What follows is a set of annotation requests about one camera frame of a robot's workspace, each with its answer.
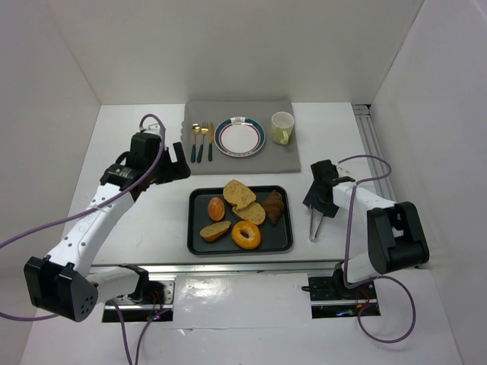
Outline metal bread tongs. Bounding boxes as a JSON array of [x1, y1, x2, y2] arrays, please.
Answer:
[[309, 208, 324, 242]]

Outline brown chocolate croissant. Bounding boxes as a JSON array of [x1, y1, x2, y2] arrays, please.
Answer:
[[262, 190, 285, 225]]

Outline orange round bun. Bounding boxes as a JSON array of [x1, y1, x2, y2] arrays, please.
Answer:
[[208, 197, 225, 222]]

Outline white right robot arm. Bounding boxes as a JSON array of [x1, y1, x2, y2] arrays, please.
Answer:
[[303, 160, 430, 299]]

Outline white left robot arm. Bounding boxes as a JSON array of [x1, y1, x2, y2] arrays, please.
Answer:
[[24, 132, 191, 322]]

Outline upper seeded bread slice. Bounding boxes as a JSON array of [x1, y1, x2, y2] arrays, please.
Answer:
[[223, 179, 256, 209]]

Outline lower seeded bread slice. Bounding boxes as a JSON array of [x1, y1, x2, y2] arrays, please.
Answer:
[[232, 202, 266, 226]]

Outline small seeded bread slice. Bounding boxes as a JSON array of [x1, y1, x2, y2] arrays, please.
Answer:
[[199, 221, 231, 242]]

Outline grey place mat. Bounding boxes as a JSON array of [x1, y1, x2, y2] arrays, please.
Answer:
[[180, 100, 301, 176]]

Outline white plate teal rim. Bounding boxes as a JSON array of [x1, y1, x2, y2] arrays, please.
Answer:
[[214, 116, 266, 158]]

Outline light green mug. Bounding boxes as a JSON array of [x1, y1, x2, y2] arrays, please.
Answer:
[[271, 112, 294, 145]]

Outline dark rectangular baking tray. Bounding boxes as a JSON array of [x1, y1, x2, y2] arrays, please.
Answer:
[[186, 185, 294, 256]]

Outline orange glazed donut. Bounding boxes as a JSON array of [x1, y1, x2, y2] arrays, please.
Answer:
[[231, 221, 262, 250]]

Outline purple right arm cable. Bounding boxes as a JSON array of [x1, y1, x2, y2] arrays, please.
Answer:
[[336, 154, 416, 345]]

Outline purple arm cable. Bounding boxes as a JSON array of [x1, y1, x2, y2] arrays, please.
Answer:
[[336, 154, 416, 345], [0, 113, 167, 365]]

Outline gold spoon green handle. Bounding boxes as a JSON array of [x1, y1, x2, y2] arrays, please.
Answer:
[[191, 123, 201, 163]]

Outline gold fork green handle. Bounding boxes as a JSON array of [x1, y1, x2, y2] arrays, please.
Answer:
[[196, 122, 208, 163]]

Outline gold knife green handle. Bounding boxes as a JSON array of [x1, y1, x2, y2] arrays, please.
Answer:
[[208, 123, 215, 162]]

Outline aluminium side rail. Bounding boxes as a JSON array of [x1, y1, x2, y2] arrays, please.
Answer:
[[352, 104, 396, 201]]

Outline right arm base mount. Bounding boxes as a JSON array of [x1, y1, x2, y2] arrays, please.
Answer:
[[301, 271, 380, 319]]

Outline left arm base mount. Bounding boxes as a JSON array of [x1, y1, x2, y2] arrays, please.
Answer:
[[102, 264, 175, 323]]

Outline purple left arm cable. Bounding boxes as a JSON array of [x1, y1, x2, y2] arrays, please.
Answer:
[[0, 113, 167, 365]]

